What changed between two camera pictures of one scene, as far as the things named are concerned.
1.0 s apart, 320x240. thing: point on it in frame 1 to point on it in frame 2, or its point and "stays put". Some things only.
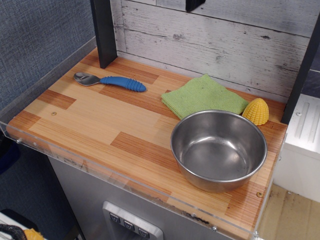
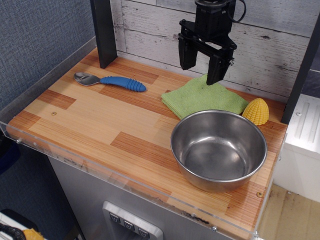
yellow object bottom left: [31, 234] stays put
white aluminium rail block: [299, 171] stays put
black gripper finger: [191, 4] to [218, 66]
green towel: [203, 93] stays put
